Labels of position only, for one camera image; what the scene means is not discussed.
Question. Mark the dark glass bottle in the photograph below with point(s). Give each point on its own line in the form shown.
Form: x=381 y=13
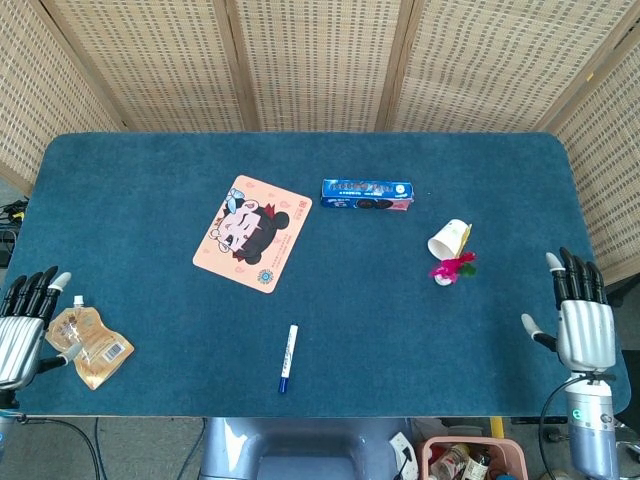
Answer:
x=477 y=465

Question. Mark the bamboo folding screen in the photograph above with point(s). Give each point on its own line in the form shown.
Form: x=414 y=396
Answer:
x=320 y=60

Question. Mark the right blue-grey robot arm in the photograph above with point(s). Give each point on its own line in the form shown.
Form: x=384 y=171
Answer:
x=592 y=435

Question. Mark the blue cookie box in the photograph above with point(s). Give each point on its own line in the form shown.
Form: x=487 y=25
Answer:
x=367 y=194

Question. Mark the clear plastic bottle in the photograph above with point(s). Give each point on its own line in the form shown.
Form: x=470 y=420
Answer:
x=447 y=462

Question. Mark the blue-grey robot torso base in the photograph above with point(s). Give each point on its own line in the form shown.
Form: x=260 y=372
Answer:
x=300 y=447

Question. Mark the blue felt table cover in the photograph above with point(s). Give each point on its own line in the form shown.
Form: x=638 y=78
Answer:
x=150 y=175

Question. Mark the colourful feather shuttlecock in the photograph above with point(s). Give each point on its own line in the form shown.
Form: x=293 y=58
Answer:
x=447 y=270

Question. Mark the pink plastic basket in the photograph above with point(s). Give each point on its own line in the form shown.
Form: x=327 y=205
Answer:
x=515 y=457

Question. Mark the white blue whiteboard marker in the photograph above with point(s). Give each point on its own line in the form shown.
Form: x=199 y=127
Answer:
x=288 y=355

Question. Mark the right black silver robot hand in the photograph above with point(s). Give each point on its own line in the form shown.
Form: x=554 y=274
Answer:
x=587 y=335

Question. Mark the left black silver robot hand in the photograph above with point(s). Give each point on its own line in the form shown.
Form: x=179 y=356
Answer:
x=17 y=345

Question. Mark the golden spout snack pouch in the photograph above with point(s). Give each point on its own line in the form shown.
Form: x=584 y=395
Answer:
x=95 y=345

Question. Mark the pink cartoon mouse pad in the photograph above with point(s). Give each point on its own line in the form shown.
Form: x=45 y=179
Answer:
x=250 y=235

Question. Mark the white paper cup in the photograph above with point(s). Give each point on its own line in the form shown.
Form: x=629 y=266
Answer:
x=447 y=239

